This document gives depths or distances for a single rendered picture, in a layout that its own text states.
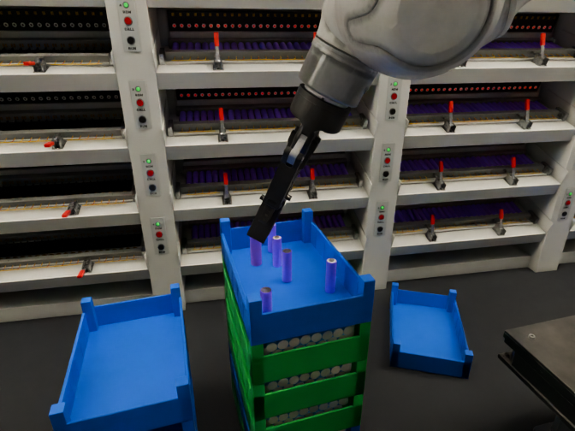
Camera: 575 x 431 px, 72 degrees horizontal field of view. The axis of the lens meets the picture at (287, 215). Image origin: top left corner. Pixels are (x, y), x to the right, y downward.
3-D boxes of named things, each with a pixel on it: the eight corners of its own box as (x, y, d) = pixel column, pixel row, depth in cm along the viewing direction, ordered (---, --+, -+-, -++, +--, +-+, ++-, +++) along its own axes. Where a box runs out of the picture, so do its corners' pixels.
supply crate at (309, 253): (371, 321, 65) (376, 280, 62) (250, 346, 59) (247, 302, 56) (310, 239, 91) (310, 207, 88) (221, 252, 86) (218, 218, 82)
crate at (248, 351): (368, 359, 68) (372, 321, 65) (251, 386, 63) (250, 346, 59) (309, 269, 94) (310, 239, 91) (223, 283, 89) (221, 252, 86)
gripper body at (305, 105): (349, 113, 48) (315, 177, 52) (354, 103, 56) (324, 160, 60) (294, 85, 48) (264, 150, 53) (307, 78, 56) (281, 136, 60)
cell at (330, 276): (336, 292, 71) (338, 261, 69) (327, 294, 71) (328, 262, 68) (332, 286, 73) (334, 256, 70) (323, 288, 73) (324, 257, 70)
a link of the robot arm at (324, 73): (381, 67, 53) (358, 107, 56) (321, 35, 54) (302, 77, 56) (379, 72, 45) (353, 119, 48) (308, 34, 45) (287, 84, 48)
